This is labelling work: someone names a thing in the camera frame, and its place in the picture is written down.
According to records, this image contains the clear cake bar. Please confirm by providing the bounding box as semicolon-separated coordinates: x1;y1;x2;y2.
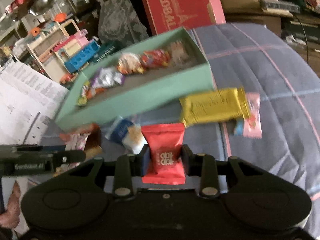
168;40;191;67

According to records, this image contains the red Global cardboard box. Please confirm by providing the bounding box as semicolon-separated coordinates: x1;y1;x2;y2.
142;0;226;35

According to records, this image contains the white printed instruction sheet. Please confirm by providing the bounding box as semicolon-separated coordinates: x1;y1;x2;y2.
1;58;68;145

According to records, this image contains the orange sausage snack packet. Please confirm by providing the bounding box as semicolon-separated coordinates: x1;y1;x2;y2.
59;123;100;142

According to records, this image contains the orange silver snack packet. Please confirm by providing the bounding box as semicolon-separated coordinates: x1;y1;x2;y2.
86;88;107;100

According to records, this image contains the red square snack packet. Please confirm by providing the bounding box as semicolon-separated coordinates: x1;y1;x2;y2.
141;123;185;185

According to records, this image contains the red rainbow candy bag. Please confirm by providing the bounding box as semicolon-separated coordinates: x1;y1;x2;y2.
140;49;170;68

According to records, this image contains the person's left hand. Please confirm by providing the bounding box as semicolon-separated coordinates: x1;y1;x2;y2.
1;182;21;229

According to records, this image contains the yellow Winston snack packet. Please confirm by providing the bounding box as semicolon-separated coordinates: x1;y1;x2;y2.
180;87;251;127

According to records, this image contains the grey lace cloth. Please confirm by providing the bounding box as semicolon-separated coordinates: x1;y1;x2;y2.
98;0;149;47

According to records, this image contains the mint green cardboard box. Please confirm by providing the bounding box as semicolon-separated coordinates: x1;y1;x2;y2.
55;28;214;132

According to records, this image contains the cluttered wooden shelf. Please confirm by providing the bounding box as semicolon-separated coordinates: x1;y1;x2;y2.
224;0;319;74

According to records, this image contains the silver purple snack bag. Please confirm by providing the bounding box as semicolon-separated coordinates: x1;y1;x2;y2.
90;66;125;88

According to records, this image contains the pink patterned snack packet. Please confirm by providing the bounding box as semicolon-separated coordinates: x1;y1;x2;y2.
65;133;90;151

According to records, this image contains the brown gold chocolate packet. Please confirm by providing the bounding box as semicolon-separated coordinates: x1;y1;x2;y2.
84;128;103;159

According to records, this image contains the toy kitchen playset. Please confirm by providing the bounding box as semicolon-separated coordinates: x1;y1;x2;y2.
10;12;121;83

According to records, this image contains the small yellow cartoon packet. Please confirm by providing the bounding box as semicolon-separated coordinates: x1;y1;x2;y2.
76;80;90;106

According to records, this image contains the orange noodle snack bag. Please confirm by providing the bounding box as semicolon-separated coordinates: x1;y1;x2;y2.
117;53;145;75

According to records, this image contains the pink grapefruit candy packet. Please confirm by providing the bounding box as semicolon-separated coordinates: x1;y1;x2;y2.
233;93;262;139

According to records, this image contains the blue white biscuit packet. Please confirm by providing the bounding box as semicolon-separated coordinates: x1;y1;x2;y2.
105;116;148;155

